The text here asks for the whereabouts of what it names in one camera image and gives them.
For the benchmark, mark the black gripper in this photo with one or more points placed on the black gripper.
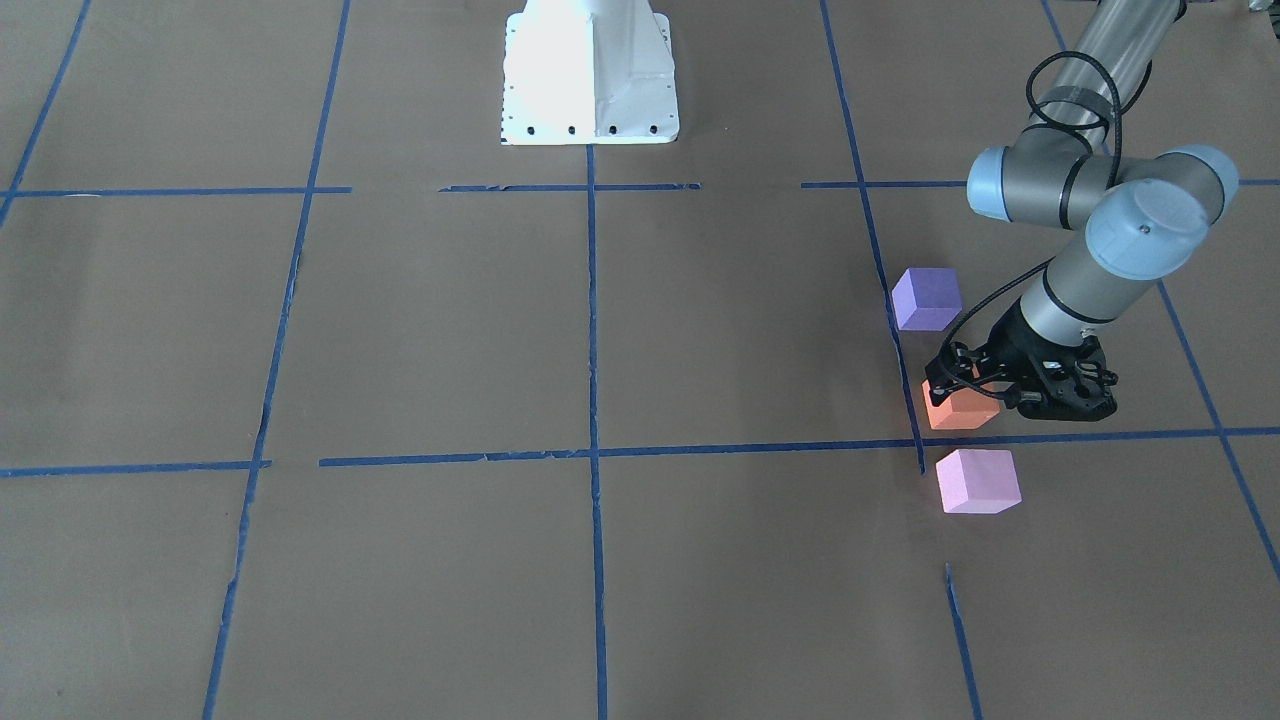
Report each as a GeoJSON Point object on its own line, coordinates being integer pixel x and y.
{"type": "Point", "coordinates": [1012, 343]}

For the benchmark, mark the orange foam cube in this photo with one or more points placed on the orange foam cube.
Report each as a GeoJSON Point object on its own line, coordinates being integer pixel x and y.
{"type": "Point", "coordinates": [963, 410]}

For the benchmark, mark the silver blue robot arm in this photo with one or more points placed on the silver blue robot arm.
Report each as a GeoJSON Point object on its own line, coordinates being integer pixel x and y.
{"type": "Point", "coordinates": [1134, 221]}

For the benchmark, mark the purple foam cube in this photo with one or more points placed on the purple foam cube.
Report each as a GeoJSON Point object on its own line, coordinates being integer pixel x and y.
{"type": "Point", "coordinates": [927, 298]}

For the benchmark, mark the pink foam cube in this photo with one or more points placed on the pink foam cube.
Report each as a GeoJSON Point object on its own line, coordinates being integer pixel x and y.
{"type": "Point", "coordinates": [978, 481]}

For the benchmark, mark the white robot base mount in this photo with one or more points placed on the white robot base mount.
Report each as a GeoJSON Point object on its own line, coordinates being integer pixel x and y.
{"type": "Point", "coordinates": [588, 73]}

